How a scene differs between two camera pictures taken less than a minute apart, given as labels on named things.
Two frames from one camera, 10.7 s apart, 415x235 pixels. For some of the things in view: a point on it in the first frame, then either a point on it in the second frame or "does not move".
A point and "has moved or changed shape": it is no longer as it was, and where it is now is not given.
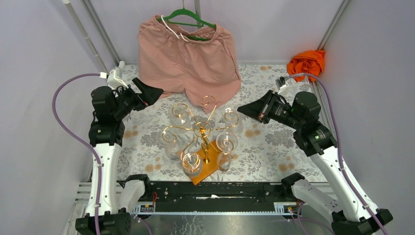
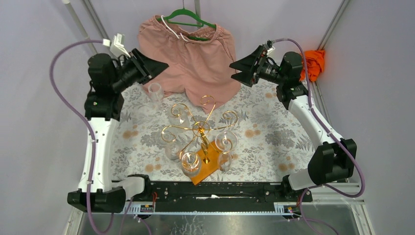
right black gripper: x=261 y=108 -> x=251 y=72
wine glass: x=179 y=117 does not move
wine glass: x=191 y=163 does not move
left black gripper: x=136 y=98 -> x=141 y=64
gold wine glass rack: x=203 y=132 does not move
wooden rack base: x=210 y=165 does not move
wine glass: x=173 y=147 does not move
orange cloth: x=310 y=62 does not move
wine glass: x=232 y=120 has moved or changed shape
